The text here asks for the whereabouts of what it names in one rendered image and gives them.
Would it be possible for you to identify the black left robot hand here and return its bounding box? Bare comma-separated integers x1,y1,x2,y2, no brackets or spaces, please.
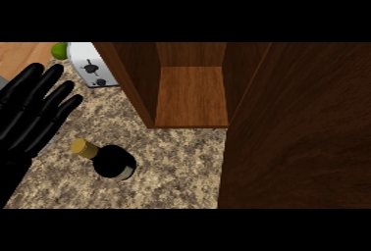
0,62,86,210

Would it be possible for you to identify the dark wine bottle gold cap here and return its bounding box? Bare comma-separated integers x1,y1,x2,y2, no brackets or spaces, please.
70,138,138,181

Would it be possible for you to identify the brown wooden cabinet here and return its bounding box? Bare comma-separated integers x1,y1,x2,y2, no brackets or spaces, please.
92,41,272,129

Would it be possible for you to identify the dark brown cabinet door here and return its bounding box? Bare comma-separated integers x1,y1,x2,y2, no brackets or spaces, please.
216,41,371,210

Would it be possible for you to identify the white toaster with black knobs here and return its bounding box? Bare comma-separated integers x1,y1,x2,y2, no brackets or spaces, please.
65,41,120,89

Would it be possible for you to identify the green lime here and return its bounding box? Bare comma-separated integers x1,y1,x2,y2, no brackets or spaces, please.
50,42,70,61

